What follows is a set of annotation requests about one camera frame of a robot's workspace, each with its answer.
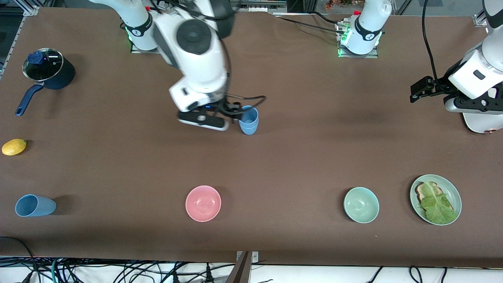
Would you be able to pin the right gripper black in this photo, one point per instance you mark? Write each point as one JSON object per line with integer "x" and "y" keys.
{"x": 226, "y": 107}

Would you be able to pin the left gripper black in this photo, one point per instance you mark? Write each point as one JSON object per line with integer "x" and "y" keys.
{"x": 439, "y": 87}

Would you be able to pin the blue cup with white filling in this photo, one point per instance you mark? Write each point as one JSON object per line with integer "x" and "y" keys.
{"x": 248, "y": 130}

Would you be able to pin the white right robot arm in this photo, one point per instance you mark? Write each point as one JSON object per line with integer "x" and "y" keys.
{"x": 196, "y": 67}

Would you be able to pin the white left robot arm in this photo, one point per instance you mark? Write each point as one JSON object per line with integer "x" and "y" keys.
{"x": 477, "y": 70}

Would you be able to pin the white toaster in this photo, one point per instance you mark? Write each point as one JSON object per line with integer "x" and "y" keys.
{"x": 481, "y": 124}

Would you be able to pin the pink bowl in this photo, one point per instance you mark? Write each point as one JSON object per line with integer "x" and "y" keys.
{"x": 203, "y": 203}

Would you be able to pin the bread slice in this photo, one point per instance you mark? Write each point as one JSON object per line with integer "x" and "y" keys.
{"x": 419, "y": 192}

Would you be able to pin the pale green plate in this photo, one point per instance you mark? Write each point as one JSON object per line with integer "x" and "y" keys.
{"x": 414, "y": 200}

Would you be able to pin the grey metal box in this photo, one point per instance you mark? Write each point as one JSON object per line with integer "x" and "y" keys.
{"x": 261, "y": 5}

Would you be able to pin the green lettuce leaf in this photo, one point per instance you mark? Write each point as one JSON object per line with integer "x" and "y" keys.
{"x": 438, "y": 206}

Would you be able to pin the pale green bowl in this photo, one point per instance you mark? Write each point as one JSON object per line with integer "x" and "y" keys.
{"x": 361, "y": 205}

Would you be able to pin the dark mounting pole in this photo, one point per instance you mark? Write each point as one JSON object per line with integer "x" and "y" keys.
{"x": 240, "y": 271}

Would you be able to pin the dark blue saucepan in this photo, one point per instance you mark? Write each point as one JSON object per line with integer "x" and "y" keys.
{"x": 63, "y": 80}

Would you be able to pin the glass lid with blue knob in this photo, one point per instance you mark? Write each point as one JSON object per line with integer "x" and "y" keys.
{"x": 43, "y": 65}

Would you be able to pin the yellow lemon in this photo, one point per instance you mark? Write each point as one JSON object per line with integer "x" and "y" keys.
{"x": 13, "y": 147}

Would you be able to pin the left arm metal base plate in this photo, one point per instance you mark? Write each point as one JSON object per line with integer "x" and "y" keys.
{"x": 369, "y": 55}

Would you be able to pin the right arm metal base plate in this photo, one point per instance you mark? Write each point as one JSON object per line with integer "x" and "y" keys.
{"x": 137, "y": 51}

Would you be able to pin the metal table edge bracket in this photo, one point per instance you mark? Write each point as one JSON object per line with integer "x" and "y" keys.
{"x": 254, "y": 257}

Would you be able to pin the aluminium frame rail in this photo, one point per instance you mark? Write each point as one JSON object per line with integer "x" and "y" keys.
{"x": 15, "y": 37}

